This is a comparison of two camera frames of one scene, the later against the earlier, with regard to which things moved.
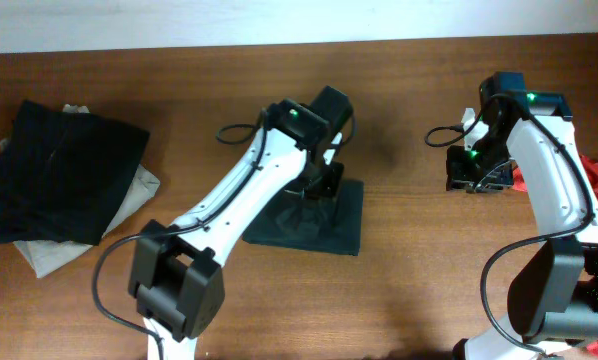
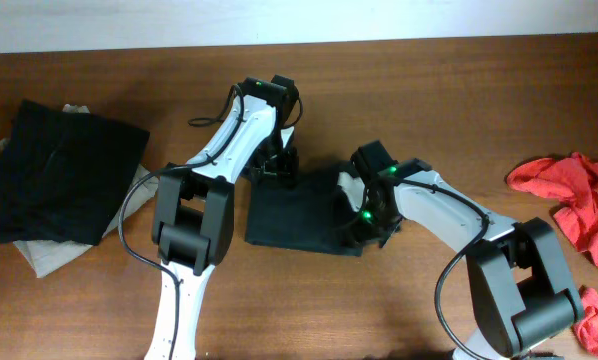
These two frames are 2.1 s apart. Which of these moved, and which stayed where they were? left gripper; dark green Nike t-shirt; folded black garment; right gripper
Moved: right gripper; left gripper
Stayed: folded black garment; dark green Nike t-shirt
